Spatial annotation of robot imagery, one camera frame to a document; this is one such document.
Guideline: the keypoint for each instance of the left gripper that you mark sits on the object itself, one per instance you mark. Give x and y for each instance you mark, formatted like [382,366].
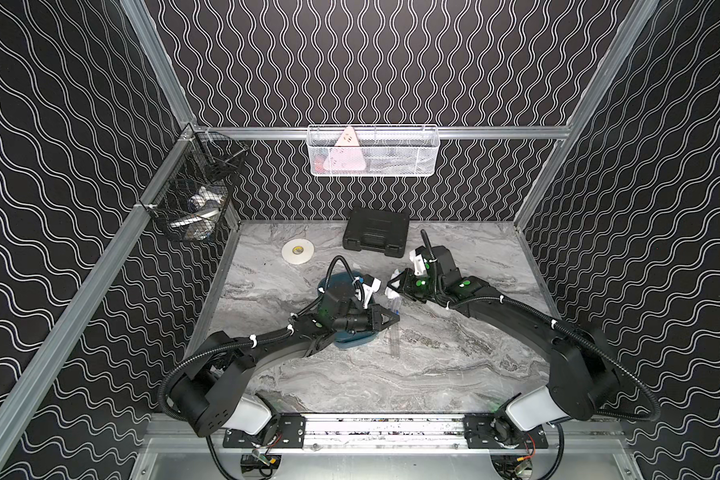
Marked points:
[374,320]

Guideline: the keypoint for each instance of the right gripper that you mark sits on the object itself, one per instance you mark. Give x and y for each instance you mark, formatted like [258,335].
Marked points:
[406,278]

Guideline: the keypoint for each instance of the white wipe cloth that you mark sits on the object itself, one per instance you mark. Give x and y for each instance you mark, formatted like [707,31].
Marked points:
[392,296]

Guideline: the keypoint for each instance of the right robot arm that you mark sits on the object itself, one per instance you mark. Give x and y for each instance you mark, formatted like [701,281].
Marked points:
[585,377]

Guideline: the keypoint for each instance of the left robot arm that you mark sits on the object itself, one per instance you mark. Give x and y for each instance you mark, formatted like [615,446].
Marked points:
[207,390]

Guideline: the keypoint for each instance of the teal plastic tray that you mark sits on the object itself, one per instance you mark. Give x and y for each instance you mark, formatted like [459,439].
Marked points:
[344,288]

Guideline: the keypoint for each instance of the black plastic tool case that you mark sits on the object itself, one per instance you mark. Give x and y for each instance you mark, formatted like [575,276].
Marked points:
[377,231]

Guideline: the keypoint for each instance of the white tape roll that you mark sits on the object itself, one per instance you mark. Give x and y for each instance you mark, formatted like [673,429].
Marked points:
[298,251]

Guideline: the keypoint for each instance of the pink triangular card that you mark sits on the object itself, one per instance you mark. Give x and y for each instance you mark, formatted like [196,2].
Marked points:
[346,156]

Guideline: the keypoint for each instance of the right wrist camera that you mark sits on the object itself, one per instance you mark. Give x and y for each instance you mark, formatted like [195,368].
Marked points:
[420,258]

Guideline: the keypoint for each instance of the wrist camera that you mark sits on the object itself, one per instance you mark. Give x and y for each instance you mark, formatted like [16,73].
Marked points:
[420,258]
[368,286]

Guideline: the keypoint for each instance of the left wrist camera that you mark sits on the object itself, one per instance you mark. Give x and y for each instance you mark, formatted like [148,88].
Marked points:
[368,286]

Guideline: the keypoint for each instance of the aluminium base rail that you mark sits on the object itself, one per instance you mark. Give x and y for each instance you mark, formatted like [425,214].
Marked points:
[436,433]

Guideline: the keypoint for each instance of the white wire basket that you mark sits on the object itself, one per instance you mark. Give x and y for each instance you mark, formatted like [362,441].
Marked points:
[407,150]

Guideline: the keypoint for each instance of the black wire basket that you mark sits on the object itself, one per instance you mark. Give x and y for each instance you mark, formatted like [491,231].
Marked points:
[193,205]

